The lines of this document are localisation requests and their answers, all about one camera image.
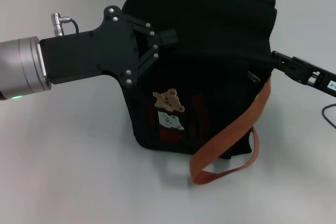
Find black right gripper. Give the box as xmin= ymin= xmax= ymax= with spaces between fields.
xmin=271 ymin=49 xmax=336 ymax=98

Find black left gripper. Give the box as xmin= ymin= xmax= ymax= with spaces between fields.
xmin=39 ymin=5 xmax=160 ymax=89

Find rectangular metal zipper pull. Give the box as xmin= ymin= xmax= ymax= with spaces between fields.
xmin=246 ymin=70 xmax=260 ymax=83

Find black food bag brown straps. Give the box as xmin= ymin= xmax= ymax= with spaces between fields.
xmin=119 ymin=0 xmax=279 ymax=185

